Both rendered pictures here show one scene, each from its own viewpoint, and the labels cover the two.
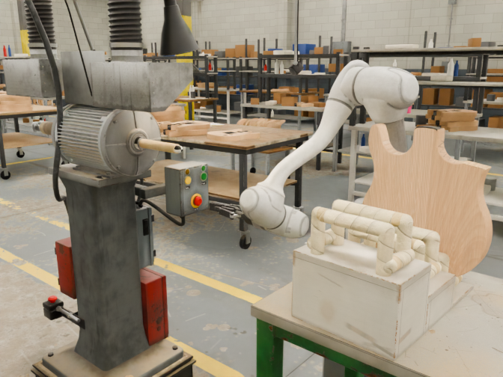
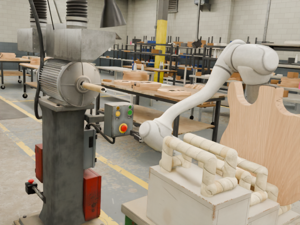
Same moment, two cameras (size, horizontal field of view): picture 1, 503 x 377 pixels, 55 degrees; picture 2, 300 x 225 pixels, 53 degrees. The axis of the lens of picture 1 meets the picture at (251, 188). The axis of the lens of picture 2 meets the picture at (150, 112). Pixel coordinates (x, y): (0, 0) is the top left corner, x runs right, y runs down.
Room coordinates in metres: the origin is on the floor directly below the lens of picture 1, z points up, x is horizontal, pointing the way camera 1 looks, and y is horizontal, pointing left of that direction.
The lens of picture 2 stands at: (0.20, -0.24, 1.46)
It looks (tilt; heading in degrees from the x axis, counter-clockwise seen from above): 12 degrees down; 10
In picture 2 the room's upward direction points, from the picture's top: 4 degrees clockwise
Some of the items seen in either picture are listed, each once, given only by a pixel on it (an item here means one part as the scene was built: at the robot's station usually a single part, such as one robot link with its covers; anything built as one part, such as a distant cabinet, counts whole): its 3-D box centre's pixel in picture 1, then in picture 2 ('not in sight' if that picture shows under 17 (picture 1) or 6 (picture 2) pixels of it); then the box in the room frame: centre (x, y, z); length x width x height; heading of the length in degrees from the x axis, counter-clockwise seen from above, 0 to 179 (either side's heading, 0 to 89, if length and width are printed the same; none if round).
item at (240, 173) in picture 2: (385, 238); (223, 166); (1.10, -0.32, 1.12); 0.20 x 0.03 x 0.03; 47
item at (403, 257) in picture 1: (398, 260); (221, 185); (0.95, -0.31, 1.12); 0.11 x 0.03 x 0.03; 138
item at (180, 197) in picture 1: (171, 193); (109, 121); (1.98, 0.34, 0.99); 0.24 x 0.21 x 0.26; 50
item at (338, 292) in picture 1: (358, 291); (193, 205); (1.02, -0.25, 1.02); 0.27 x 0.15 x 0.17; 48
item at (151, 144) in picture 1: (159, 146); (93, 87); (1.65, 0.32, 1.25); 0.18 x 0.03 x 0.03; 50
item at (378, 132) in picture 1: (383, 139); (238, 93); (1.33, -0.37, 1.32); 0.07 x 0.04 x 0.09; 47
